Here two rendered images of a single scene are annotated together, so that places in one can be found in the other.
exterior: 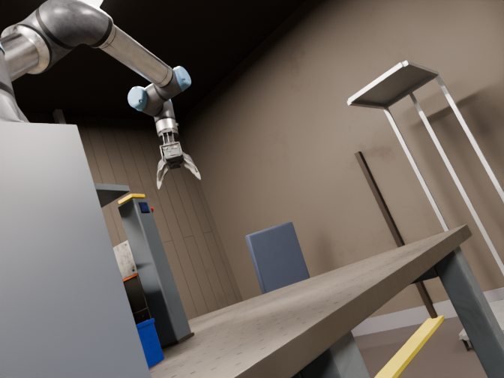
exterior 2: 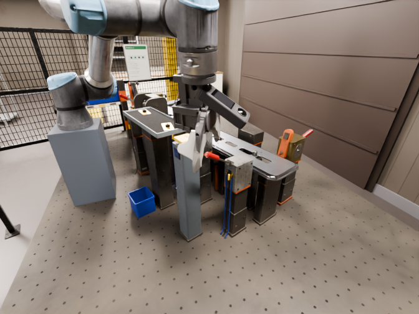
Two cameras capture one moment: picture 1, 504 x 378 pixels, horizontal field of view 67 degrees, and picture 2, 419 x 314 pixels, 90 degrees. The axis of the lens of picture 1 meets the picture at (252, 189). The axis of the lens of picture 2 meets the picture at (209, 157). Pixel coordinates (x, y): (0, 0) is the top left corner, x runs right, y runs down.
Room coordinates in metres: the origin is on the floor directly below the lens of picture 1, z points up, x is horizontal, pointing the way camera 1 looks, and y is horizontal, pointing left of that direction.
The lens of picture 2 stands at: (1.54, -0.17, 1.44)
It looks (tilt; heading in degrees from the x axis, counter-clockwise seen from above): 28 degrees down; 119
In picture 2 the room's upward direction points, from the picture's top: straight up
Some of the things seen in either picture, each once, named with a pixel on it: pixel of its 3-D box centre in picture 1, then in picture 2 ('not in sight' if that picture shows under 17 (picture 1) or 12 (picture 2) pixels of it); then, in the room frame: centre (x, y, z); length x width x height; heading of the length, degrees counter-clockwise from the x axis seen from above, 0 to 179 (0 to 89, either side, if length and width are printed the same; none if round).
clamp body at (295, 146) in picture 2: not in sight; (287, 169); (1.44, 0.82, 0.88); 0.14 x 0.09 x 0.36; 67
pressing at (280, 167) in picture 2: not in sight; (192, 126); (0.84, 0.86, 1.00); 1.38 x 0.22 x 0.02; 157
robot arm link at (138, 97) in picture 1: (148, 99); (159, 15); (1.20, 0.22, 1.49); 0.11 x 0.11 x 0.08; 70
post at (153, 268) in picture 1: (154, 270); (188, 193); (1.14, 0.36, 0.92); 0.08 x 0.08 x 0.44; 67
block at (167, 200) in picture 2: not in sight; (159, 166); (0.90, 0.47, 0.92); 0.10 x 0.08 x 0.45; 157
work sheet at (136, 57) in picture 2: not in sight; (137, 63); (-0.08, 1.35, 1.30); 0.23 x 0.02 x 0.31; 67
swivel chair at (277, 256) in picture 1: (268, 304); not in sight; (3.11, 0.21, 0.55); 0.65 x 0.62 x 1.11; 52
